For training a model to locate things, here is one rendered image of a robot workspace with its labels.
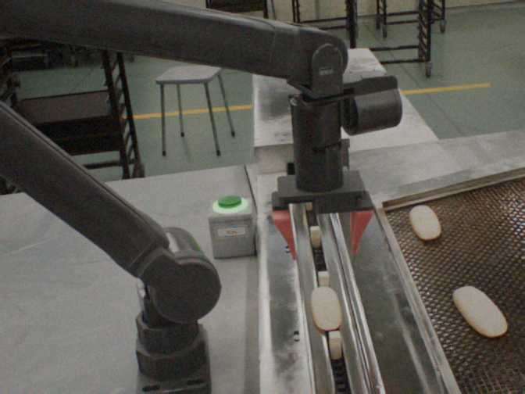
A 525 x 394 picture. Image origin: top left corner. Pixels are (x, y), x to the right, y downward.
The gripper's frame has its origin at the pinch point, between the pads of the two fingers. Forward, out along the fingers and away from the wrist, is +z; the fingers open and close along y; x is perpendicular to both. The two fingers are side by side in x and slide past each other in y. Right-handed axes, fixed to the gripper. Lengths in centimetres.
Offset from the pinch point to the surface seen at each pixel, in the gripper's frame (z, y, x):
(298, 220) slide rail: 8.2, -2.2, 25.7
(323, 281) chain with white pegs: 6.9, 0.0, 3.9
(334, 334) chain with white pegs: 6.0, 0.1, -9.7
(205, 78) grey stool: 49, -41, 300
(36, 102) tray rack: 42, -122, 253
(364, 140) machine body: 12, 15, 72
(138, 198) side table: 11, -33, 48
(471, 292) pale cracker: 2.2, 16.0, -9.0
